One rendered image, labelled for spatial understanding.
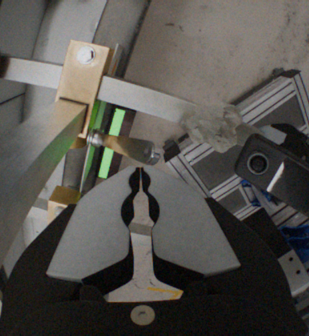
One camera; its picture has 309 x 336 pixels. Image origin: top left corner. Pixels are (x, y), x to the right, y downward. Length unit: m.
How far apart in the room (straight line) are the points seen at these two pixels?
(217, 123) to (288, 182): 0.12
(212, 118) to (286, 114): 0.95
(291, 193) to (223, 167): 0.91
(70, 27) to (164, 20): 0.69
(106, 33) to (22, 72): 0.19
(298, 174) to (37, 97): 0.54
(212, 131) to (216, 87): 0.92
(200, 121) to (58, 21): 0.41
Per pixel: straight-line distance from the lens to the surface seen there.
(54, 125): 0.19
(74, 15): 0.54
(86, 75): 0.26
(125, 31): 0.42
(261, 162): 0.21
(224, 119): 0.28
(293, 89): 1.16
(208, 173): 1.11
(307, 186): 0.23
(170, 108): 0.27
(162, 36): 1.13
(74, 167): 0.50
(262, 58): 1.31
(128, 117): 0.43
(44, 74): 0.29
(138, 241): 0.42
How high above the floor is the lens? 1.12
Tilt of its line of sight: 62 degrees down
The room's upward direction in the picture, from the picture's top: 173 degrees clockwise
